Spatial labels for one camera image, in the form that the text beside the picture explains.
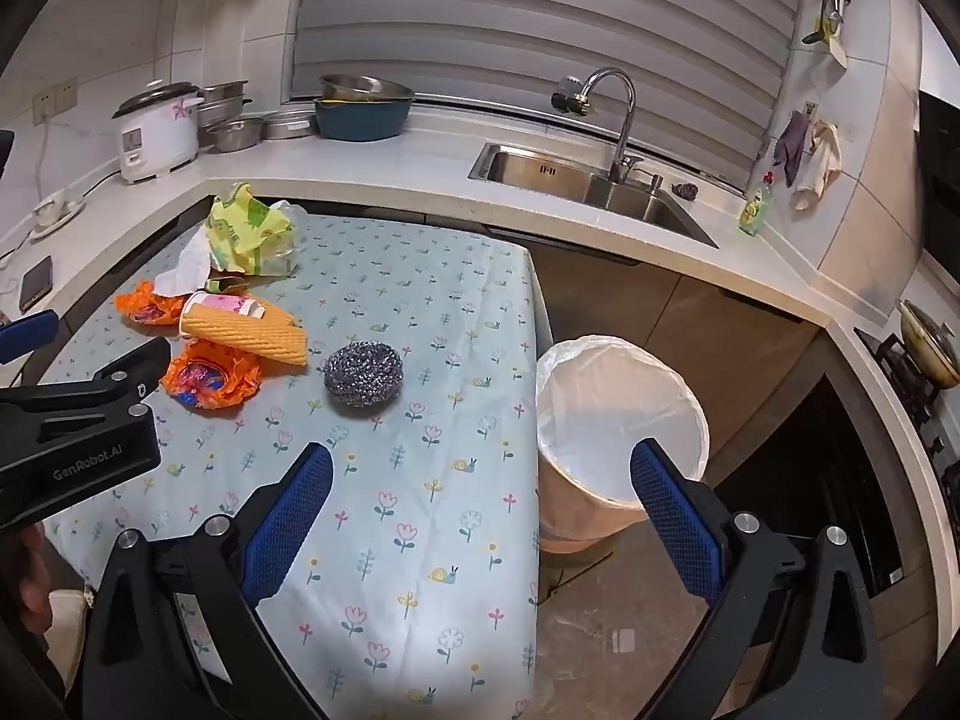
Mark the small dark steel wool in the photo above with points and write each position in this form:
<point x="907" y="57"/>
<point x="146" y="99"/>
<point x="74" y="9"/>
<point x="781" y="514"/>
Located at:
<point x="685" y="190"/>

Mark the wall hook rack with brush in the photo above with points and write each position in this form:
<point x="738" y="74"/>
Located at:
<point x="831" y="15"/>

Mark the purple hanging cloth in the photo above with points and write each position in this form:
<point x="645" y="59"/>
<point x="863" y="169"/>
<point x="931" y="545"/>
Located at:
<point x="791" y="146"/>

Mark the black built-in oven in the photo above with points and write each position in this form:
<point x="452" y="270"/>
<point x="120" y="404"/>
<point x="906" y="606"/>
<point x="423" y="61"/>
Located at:
<point x="847" y="480"/>

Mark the white power plug adapter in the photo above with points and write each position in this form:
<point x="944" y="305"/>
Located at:
<point x="54" y="214"/>

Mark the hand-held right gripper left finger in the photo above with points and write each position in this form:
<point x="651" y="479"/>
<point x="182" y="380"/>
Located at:
<point x="289" y="525"/>

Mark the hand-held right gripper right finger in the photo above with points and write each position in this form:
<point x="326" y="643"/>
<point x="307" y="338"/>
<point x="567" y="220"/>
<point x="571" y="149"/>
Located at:
<point x="675" y="525"/>

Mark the chrome kitchen faucet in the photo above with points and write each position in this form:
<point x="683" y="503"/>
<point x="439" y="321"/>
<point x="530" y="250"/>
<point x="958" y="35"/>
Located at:
<point x="626" y="135"/>

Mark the flat steel pan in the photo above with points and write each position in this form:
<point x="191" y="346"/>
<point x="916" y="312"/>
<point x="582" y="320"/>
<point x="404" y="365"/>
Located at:
<point x="289" y="124"/>

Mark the yellow waffle dish cloth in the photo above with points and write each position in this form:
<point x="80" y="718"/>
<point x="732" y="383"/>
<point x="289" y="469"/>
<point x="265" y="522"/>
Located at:
<point x="255" y="337"/>

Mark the large steel bowl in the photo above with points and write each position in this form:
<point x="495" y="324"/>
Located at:
<point x="366" y="86"/>

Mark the grey striped window blind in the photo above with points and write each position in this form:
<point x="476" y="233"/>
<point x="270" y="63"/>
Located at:
<point x="525" y="15"/>

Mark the green dish soap bottle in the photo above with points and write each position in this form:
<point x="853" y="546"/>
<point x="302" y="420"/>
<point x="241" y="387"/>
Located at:
<point x="756" y="210"/>

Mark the stainless steel sink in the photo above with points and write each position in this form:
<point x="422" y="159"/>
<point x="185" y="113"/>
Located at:
<point x="555" y="169"/>

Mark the orange printed plastic wrapper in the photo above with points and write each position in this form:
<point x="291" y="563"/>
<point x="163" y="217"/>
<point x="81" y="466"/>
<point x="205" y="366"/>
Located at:
<point x="214" y="379"/>
<point x="146" y="305"/>

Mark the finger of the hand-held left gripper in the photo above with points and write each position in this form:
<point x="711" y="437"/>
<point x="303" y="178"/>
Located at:
<point x="112" y="382"/>
<point x="26" y="336"/>

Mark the crumpled white tissue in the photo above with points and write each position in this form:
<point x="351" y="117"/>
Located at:
<point x="187" y="262"/>

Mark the black gas stove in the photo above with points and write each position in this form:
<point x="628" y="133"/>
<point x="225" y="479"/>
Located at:
<point x="904" y="375"/>

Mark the dark blue plastic basin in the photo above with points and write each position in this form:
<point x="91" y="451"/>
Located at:
<point x="364" y="124"/>

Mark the stacked steel steamer pots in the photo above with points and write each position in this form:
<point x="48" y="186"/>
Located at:
<point x="221" y="101"/>

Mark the black smartphone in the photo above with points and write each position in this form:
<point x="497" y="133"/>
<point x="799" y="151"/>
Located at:
<point x="36" y="283"/>

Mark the white wall socket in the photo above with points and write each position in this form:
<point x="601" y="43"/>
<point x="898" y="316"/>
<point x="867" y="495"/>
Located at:
<point x="56" y="100"/>

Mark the beige hanging cloth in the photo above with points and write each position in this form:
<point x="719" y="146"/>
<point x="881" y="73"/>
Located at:
<point x="819" y="165"/>

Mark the person's left hand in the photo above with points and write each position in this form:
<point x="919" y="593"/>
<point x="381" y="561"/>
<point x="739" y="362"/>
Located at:
<point x="35" y="577"/>

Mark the paper cup with pink label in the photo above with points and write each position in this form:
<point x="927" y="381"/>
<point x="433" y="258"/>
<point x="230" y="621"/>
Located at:
<point x="221" y="307"/>

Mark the wok with glass lid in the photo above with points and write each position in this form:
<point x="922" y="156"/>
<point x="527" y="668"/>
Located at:
<point x="930" y="345"/>

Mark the clear crumpled plastic bag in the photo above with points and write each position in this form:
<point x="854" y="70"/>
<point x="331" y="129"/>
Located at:
<point x="289" y="221"/>

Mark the white rice cooker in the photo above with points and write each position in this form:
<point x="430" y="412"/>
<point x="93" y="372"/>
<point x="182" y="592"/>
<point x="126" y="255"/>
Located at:
<point x="157" y="135"/>

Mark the beige bin with white liner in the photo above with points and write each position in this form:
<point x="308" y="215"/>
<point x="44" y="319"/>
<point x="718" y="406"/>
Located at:
<point x="600" y="420"/>

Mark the black range hood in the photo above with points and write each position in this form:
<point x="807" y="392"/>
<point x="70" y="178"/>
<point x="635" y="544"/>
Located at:
<point x="941" y="165"/>

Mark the floral light blue tablecloth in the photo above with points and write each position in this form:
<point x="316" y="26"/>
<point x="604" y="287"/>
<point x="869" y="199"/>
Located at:
<point x="420" y="390"/>

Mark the yellow green printed bag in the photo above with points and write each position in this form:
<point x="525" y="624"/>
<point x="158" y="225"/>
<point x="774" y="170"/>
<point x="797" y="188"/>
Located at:
<point x="244" y="232"/>

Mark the small steel pot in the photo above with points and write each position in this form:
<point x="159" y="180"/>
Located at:
<point x="234" y="135"/>

